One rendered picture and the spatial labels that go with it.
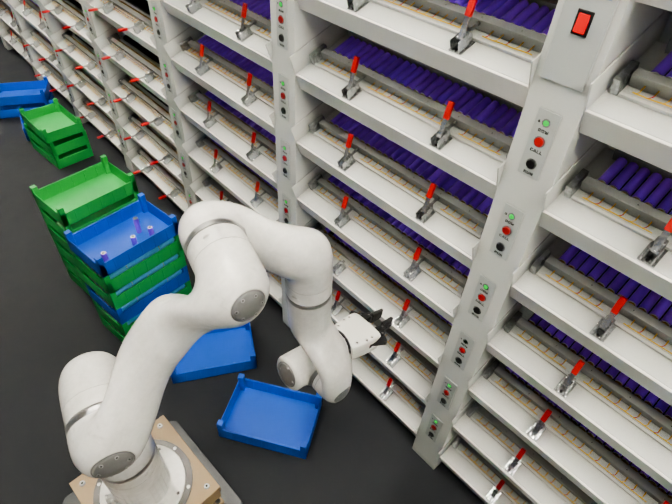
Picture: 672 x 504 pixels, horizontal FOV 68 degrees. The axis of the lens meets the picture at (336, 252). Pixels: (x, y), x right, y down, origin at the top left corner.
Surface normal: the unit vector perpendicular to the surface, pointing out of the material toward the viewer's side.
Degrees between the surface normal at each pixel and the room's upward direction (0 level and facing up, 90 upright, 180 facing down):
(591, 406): 21
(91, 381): 4
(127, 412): 63
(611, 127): 111
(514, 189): 90
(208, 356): 0
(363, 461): 0
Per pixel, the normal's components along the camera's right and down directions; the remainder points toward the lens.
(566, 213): -0.22, -0.53
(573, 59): -0.74, 0.43
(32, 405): 0.04, -0.73
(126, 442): 0.68, 0.25
